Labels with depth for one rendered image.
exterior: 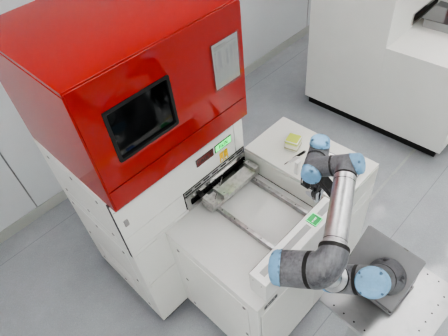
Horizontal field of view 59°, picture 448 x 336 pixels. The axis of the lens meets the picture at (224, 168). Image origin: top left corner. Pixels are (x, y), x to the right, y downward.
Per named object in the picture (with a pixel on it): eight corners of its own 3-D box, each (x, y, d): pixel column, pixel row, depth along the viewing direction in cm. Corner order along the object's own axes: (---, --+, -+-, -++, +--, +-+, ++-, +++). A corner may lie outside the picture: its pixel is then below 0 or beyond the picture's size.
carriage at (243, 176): (202, 205, 210) (201, 201, 208) (249, 166, 227) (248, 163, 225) (213, 213, 206) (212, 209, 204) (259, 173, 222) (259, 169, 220)
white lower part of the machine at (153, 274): (105, 262, 292) (61, 189, 233) (187, 195, 328) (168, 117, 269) (166, 327, 254) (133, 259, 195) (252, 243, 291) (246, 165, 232)
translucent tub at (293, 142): (283, 149, 217) (284, 140, 212) (289, 141, 221) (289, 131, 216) (297, 153, 214) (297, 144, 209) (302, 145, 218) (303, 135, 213)
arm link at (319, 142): (307, 144, 147) (312, 129, 152) (305, 165, 155) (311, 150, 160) (328, 149, 145) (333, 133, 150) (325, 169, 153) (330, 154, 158)
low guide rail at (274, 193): (239, 175, 227) (239, 171, 225) (242, 173, 228) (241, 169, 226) (313, 221, 201) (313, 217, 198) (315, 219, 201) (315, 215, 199)
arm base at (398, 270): (415, 277, 158) (409, 281, 150) (389, 303, 163) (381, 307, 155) (385, 249, 166) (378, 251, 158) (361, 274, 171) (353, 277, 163)
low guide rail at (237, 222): (205, 203, 215) (205, 199, 213) (208, 201, 216) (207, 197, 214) (279, 257, 188) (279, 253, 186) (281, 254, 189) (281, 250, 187)
